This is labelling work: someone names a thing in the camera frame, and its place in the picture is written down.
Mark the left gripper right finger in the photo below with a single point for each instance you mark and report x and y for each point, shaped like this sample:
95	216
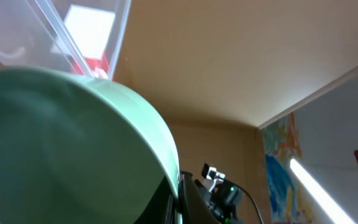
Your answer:
193	208

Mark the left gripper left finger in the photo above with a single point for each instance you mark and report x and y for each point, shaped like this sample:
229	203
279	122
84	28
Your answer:
160	209

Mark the green bowl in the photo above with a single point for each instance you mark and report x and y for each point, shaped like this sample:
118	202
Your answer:
75	149

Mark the ceiling light strip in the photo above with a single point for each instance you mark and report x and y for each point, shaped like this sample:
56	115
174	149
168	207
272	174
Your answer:
331	208

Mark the clear plastic bin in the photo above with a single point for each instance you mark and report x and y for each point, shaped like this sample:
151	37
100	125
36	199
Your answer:
76	36

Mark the overhead camera on mount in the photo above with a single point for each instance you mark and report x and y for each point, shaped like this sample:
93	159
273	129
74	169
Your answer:
222	196

